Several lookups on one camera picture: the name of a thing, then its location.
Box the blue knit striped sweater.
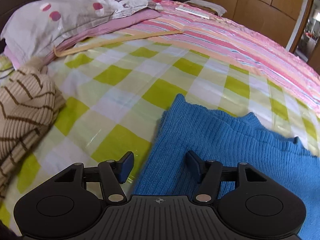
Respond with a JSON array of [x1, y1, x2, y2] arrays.
[[133, 94, 319, 239]]

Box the green white checkered sheet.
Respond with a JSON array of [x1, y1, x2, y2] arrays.
[[1, 36, 319, 230]]

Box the beige brown striped sweater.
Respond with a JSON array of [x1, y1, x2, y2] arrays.
[[1, 57, 66, 199]]

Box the pink striped blanket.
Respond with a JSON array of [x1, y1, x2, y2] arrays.
[[54, 2, 319, 120]]

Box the wooden door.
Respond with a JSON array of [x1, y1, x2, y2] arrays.
[[288, 0, 319, 69]]

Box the grey folded cloth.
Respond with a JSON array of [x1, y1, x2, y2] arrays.
[[187, 0, 227, 16]]

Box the white pillow pink dots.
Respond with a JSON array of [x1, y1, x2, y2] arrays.
[[1, 0, 163, 69]]

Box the white flat box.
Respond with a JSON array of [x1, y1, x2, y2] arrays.
[[175, 5, 210, 20]]

